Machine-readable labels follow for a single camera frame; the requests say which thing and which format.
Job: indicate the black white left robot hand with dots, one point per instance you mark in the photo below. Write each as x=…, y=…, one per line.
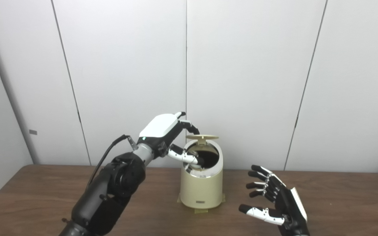
x=159, y=129

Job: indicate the small grey wall sticker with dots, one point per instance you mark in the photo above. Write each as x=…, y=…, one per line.
x=33, y=132

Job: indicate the cream-colored round bin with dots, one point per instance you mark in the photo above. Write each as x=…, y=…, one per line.
x=202, y=190

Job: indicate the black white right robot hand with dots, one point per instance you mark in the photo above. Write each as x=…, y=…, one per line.
x=289, y=206

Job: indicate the cream round bin lid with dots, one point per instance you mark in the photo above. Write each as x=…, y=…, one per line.
x=202, y=137

